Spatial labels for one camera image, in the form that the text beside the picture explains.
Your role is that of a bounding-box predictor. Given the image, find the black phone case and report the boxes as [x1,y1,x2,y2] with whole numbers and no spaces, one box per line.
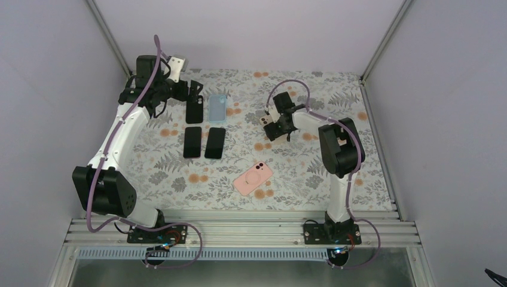
[185,100,203,124]

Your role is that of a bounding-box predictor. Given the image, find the light blue phone case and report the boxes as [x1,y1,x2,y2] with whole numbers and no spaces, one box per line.
[208,94,227,123]

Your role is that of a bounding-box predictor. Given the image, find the black smartphone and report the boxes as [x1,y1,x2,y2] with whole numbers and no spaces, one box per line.
[204,127,226,160]
[183,126,201,158]

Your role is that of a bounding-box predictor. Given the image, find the beige phone case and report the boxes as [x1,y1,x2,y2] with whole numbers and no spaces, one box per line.
[259,115,274,127]

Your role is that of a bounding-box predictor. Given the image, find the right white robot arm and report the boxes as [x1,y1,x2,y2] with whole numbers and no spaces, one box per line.
[262,92,365,243]

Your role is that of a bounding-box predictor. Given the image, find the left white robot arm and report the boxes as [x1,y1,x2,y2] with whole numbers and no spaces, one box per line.
[72,55,203,242]

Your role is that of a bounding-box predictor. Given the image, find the pink phone case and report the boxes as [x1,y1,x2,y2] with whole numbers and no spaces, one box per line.
[233,161,273,196]

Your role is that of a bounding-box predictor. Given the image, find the floral patterned table mat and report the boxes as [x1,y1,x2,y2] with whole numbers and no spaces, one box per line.
[125,69,391,212]

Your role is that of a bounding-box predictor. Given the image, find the aluminium corner frame post left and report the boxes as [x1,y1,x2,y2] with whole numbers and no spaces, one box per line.
[84,0,132,77]

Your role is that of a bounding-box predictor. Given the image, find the aluminium corner frame post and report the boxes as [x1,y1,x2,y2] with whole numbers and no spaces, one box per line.
[84,0,132,77]
[361,0,414,85]

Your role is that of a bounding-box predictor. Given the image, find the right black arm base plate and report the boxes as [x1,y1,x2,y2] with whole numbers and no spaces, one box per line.
[303,219,362,245]

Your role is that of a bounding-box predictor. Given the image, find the aluminium corner frame post right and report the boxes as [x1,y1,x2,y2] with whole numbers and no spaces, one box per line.
[361,0,414,85]

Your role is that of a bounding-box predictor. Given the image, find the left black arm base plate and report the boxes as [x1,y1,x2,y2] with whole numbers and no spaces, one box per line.
[127,225,188,245]

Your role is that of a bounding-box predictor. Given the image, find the grey slotted cable duct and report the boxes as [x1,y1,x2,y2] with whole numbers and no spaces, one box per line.
[76,246,345,261]

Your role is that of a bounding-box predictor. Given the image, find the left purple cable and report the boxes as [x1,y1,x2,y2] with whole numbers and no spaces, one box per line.
[85,34,203,271]

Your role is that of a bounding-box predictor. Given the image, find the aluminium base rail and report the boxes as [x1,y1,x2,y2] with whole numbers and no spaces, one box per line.
[64,210,422,248]

